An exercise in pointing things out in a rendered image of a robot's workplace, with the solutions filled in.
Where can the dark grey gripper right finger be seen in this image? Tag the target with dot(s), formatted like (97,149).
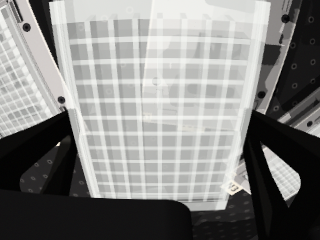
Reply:
(299,150)

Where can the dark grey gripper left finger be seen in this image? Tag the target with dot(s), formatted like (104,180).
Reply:
(21,150)

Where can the black perforated breadboard table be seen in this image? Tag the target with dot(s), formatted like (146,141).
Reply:
(300,76)

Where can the white well plate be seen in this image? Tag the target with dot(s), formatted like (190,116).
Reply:
(150,46)
(13,43)
(287,180)

